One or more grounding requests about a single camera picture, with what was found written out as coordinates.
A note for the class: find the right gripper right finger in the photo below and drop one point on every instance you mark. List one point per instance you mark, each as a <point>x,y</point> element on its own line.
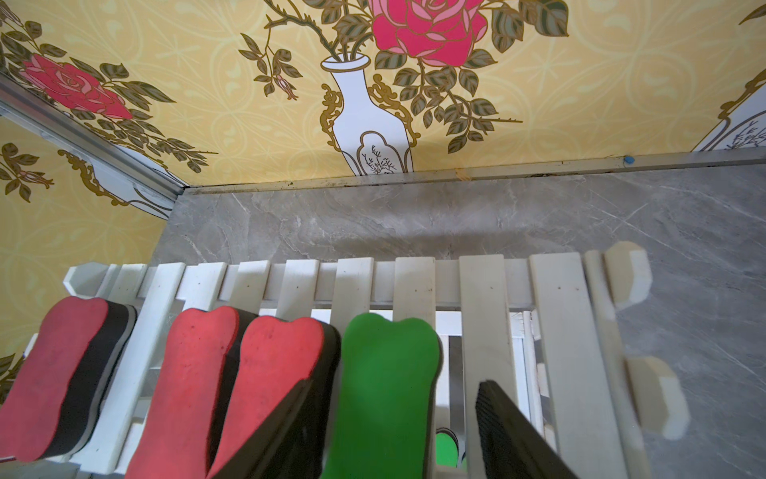
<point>511,446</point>

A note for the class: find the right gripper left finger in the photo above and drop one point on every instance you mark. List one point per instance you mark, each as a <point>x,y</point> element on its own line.
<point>289,444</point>

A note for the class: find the red eraser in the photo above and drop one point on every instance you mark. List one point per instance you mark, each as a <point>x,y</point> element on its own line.
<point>53,406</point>
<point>183,427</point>
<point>275,356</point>

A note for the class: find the green eraser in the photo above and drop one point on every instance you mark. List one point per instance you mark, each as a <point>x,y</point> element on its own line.
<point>382,426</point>
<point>447,448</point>

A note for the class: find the white two-tier slatted shelf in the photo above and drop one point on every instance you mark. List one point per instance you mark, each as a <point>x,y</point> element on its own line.
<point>483,367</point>

